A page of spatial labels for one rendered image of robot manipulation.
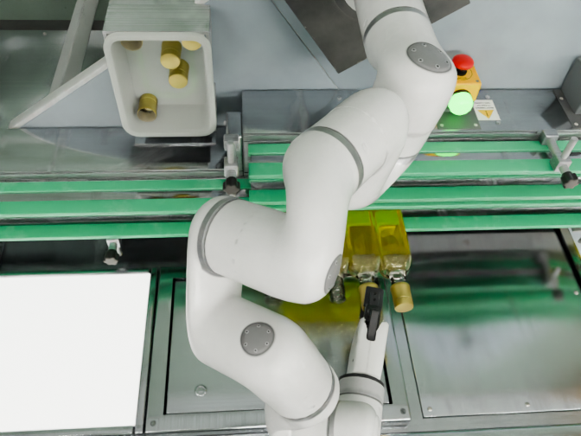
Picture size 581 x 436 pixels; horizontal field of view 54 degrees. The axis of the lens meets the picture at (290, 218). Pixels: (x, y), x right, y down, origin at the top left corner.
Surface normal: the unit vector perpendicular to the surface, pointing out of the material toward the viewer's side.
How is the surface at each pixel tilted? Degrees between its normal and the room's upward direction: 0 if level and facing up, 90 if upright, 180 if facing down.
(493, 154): 90
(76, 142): 90
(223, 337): 73
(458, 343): 91
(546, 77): 0
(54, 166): 90
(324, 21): 1
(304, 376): 50
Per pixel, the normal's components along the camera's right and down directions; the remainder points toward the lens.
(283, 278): -0.55, 0.30
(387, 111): 0.47, -0.40
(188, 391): 0.05, -0.61
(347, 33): 0.06, 0.80
